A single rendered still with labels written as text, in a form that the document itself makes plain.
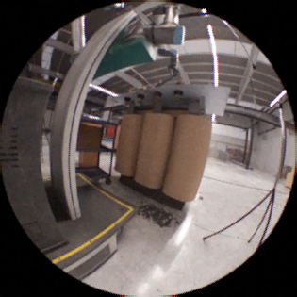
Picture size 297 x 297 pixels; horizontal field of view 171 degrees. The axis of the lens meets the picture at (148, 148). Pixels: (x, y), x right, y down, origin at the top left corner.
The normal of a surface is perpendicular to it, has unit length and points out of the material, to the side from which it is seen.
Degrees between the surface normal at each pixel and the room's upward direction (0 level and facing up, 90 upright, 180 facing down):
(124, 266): 0
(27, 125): 90
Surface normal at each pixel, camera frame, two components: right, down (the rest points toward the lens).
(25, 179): 0.90, 0.19
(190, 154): -0.55, -0.04
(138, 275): 0.18, -0.98
